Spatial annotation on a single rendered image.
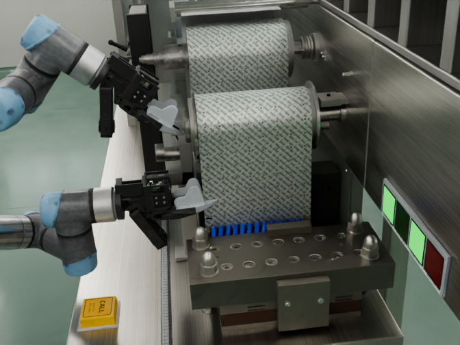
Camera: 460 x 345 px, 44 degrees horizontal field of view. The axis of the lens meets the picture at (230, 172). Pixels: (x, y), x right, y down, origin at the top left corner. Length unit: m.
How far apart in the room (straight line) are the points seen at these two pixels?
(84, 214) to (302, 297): 0.47
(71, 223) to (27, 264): 1.99
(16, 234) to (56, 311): 1.55
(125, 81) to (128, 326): 0.50
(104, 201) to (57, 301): 1.72
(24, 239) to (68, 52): 0.42
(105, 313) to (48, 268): 1.91
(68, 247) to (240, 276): 0.38
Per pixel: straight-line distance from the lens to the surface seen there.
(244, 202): 1.23
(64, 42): 1.15
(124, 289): 1.32
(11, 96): 1.07
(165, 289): 1.30
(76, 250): 1.25
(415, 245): 0.94
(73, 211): 1.20
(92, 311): 1.24
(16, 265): 3.21
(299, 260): 1.14
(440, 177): 0.85
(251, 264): 1.13
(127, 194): 1.19
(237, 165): 1.19
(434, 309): 2.74
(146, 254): 1.42
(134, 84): 1.16
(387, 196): 1.03
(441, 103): 0.83
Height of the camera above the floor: 1.68
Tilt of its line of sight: 26 degrees down
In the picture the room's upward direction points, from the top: 3 degrees counter-clockwise
